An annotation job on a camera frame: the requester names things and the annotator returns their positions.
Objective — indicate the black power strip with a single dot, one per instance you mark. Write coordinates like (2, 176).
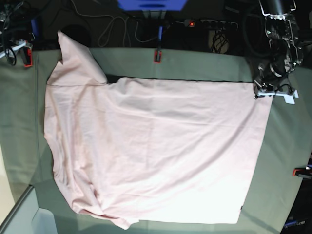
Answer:
(211, 24)

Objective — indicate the red black clamp right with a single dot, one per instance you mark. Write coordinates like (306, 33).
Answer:
(305, 173)

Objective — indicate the red black clamp left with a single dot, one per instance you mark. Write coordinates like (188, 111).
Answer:
(31, 34)

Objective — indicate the green table cloth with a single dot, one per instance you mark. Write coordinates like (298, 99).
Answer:
(28, 161)

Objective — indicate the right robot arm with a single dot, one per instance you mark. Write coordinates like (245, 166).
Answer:
(16, 36)

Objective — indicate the red black clamp centre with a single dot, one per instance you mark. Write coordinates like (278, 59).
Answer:
(157, 55)

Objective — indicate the pink t-shirt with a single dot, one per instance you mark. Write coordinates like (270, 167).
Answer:
(172, 151)

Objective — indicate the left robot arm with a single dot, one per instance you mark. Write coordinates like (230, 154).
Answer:
(282, 31)

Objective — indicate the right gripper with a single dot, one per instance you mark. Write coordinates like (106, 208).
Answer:
(22, 45)

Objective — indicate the white plastic bin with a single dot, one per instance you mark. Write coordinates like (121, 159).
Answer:
(26, 217)

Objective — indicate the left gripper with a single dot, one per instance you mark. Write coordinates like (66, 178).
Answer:
(264, 88)

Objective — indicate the red black clamp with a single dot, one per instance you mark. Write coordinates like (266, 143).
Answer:
(305, 173)
(31, 34)
(157, 55)

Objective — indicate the black round floor object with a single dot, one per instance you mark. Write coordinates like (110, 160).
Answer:
(78, 33)

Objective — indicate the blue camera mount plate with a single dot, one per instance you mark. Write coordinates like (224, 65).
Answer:
(157, 5)

